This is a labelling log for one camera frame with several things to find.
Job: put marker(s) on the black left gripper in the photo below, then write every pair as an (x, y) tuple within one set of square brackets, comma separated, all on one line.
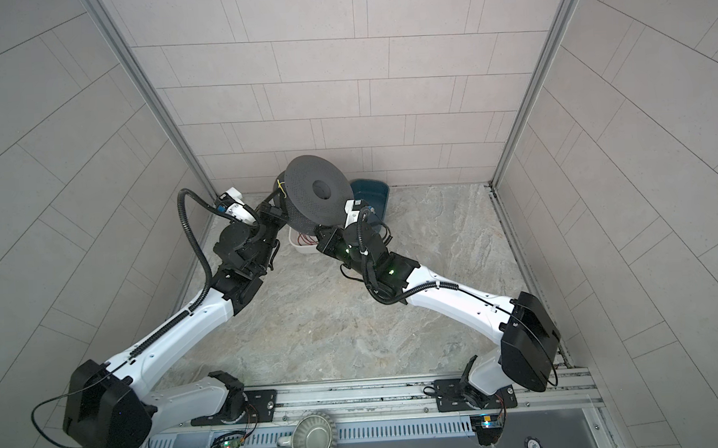
[(270, 217)]

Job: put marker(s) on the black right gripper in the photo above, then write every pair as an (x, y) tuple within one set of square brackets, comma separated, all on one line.
[(336, 234)]

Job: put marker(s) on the grey perforated cable spool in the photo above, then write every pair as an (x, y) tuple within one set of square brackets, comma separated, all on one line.
[(315, 194)]

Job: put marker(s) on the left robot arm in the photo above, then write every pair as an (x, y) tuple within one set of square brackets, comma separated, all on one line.
[(113, 404)]

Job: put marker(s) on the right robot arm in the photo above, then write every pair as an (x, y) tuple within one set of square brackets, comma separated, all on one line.
[(526, 337)]

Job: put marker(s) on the white plastic bin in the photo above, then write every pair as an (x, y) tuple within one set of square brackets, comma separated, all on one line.
[(302, 243)]

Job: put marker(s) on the teal plastic bin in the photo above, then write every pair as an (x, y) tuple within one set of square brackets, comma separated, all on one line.
[(375, 192)]

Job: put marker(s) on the round grey knob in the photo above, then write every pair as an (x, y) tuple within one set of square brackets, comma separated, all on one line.
[(317, 430)]

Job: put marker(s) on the aluminium corner profile left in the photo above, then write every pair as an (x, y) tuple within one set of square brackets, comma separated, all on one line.
[(116, 41)]

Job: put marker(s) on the aluminium corner profile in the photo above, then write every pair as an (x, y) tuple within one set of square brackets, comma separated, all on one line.
[(116, 41), (553, 41)]

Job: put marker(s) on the aluminium corner profile right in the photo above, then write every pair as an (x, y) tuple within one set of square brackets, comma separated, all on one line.
[(553, 41)]

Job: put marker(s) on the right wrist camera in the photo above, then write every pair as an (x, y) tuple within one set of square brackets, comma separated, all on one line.
[(353, 210)]

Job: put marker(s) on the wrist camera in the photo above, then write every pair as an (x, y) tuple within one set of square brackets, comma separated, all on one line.
[(231, 203), (353, 210)]

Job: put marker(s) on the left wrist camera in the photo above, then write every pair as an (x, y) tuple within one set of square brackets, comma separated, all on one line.
[(231, 203)]

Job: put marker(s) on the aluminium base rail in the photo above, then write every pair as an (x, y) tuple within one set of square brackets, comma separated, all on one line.
[(398, 398)]

